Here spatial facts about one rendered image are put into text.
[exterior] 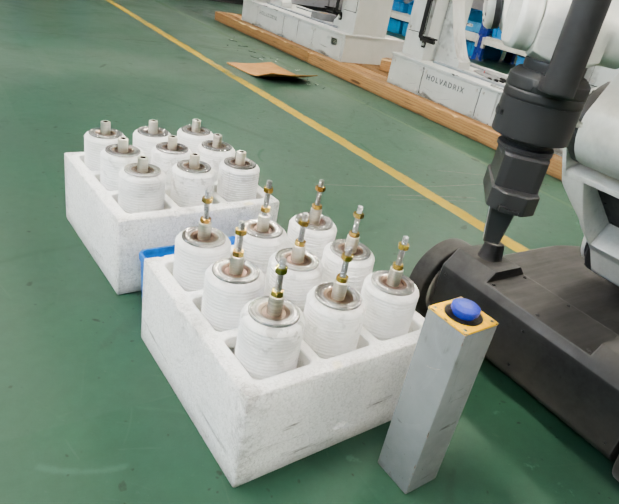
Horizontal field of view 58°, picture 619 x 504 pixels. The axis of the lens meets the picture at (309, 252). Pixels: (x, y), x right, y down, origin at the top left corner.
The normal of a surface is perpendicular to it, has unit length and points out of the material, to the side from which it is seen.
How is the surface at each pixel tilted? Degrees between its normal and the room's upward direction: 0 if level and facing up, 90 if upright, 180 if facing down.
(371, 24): 90
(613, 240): 52
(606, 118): 69
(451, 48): 90
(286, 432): 90
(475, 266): 45
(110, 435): 0
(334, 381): 90
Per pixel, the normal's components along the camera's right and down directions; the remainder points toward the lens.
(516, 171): -0.23, 0.43
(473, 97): -0.83, 0.12
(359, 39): 0.52, 0.48
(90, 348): 0.17, -0.87
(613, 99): -0.59, -0.39
